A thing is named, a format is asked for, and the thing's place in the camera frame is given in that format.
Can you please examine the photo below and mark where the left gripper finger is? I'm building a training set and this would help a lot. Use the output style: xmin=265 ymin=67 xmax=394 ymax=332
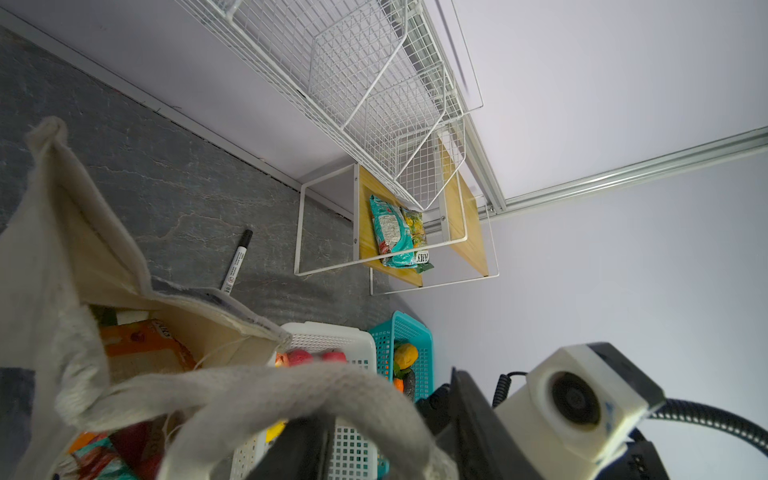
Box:
xmin=246 ymin=416 xmax=333 ymax=480

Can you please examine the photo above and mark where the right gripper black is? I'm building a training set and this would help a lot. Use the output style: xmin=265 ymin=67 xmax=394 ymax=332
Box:
xmin=416 ymin=369 xmax=541 ymax=479

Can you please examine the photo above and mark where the orange snack bag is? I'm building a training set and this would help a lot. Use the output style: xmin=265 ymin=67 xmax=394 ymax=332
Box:
xmin=100 ymin=320 xmax=195 ymax=383

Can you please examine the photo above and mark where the teal snack bag top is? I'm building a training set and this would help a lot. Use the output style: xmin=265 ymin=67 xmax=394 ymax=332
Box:
xmin=57 ymin=434 xmax=139 ymax=479

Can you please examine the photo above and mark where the teal snack bag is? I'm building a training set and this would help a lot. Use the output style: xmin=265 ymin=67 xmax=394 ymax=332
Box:
xmin=57 ymin=434 xmax=139 ymax=479
xmin=369 ymin=195 xmax=416 ymax=269

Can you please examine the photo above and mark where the cream canvas tote bag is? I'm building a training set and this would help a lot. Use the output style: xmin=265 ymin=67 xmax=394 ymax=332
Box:
xmin=1 ymin=117 xmax=458 ymax=479

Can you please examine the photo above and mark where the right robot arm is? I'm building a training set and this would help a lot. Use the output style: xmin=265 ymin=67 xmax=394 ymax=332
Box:
xmin=415 ymin=371 xmax=767 ymax=479

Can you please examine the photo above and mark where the teal snack bag lower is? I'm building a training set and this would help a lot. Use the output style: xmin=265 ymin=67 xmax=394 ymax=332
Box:
xmin=369 ymin=195 xmax=416 ymax=269

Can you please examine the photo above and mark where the green snack bag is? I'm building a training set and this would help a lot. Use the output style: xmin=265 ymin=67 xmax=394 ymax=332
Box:
xmin=401 ymin=208 xmax=434 ymax=274

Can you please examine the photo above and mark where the yellow lemon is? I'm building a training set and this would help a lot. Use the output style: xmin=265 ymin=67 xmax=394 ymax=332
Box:
xmin=265 ymin=420 xmax=287 ymax=445

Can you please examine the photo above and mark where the white plastic fruit basket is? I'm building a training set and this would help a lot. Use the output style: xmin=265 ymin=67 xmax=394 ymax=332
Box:
xmin=229 ymin=321 xmax=379 ymax=480

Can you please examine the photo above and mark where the red apple back left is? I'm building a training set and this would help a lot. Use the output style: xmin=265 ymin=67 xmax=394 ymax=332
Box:
xmin=284 ymin=349 xmax=315 ymax=367

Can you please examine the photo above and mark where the red apple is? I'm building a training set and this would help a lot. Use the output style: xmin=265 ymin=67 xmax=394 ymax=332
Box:
xmin=321 ymin=350 xmax=348 ymax=363
xmin=284 ymin=349 xmax=315 ymax=367

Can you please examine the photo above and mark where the yellow bell pepper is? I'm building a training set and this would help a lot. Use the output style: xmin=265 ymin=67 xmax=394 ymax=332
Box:
xmin=394 ymin=343 xmax=419 ymax=371

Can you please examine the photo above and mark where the teal plastic vegetable basket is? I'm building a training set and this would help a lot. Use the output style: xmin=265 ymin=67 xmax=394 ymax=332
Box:
xmin=367 ymin=310 xmax=435 ymax=480

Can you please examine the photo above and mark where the black marker pen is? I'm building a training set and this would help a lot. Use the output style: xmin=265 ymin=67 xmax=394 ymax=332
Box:
xmin=220 ymin=229 xmax=253 ymax=295

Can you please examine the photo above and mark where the white wooden two-tier shelf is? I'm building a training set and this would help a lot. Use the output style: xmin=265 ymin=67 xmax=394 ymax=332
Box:
xmin=293 ymin=128 xmax=500 ymax=293

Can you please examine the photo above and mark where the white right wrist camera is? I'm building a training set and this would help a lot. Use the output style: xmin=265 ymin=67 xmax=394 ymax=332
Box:
xmin=494 ymin=342 xmax=666 ymax=479

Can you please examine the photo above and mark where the white wire wall basket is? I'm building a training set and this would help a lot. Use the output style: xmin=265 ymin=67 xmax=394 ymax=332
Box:
xmin=183 ymin=1 xmax=470 ymax=211

